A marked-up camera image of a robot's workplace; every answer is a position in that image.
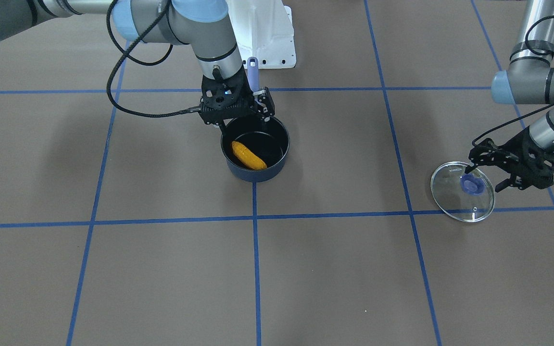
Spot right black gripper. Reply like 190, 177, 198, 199
199, 72, 276, 125

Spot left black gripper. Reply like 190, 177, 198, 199
465, 127, 554, 193

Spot glass pot lid blue knob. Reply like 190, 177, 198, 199
430, 161, 496, 223

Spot yellow plastic corn cob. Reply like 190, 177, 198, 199
231, 141, 268, 171

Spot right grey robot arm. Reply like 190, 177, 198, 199
0, 0, 275, 127

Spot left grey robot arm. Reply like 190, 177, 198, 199
466, 0, 554, 193

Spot dark blue saucepan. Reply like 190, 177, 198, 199
221, 57, 290, 183

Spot white robot mounting base plate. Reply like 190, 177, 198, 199
227, 0, 297, 69

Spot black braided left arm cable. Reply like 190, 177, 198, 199
472, 15, 554, 147

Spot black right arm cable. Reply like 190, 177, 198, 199
106, 0, 205, 118

